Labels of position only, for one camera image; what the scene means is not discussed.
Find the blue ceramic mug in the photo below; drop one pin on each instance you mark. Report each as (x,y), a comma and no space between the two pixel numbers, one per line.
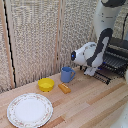
(67,74)

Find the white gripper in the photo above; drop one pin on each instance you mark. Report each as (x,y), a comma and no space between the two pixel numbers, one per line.
(90,71)

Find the black dish rack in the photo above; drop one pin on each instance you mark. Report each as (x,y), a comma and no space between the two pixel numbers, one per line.
(116,55)

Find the yellow plastic bowl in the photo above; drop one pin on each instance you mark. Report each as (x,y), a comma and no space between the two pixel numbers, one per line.
(46,84)

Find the woven beige folding screen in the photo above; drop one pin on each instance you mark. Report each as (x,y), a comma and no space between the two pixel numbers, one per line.
(33,36)

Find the white floral rimmed plate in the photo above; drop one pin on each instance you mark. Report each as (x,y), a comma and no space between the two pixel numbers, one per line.
(30,110)

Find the white black Franka robot arm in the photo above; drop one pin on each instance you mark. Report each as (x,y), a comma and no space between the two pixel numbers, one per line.
(101,36)

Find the orange yellow bread block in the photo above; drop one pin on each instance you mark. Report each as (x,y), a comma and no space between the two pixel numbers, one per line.
(64,88)

